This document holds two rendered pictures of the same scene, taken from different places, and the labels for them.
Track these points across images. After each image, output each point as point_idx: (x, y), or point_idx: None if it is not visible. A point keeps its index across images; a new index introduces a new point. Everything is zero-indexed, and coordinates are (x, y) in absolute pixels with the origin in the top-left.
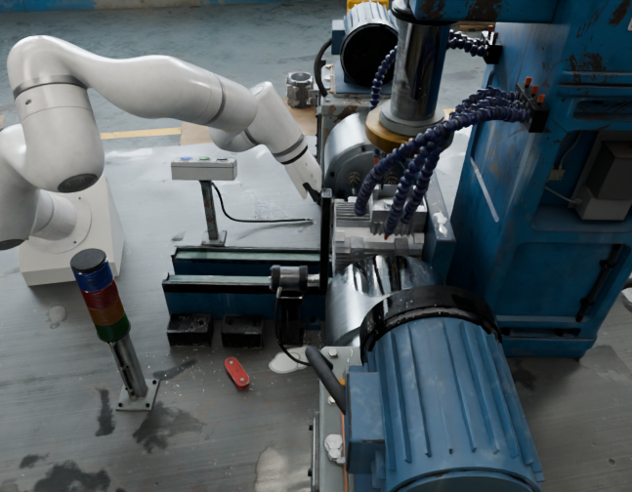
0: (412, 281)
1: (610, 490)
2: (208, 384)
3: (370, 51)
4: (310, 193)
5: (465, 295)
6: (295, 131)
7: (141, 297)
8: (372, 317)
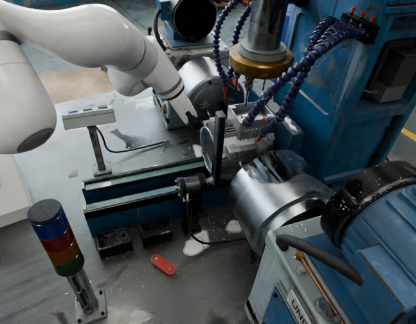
0: (299, 166)
1: None
2: (144, 280)
3: (193, 13)
4: (190, 119)
5: (408, 164)
6: (175, 72)
7: None
8: (344, 199)
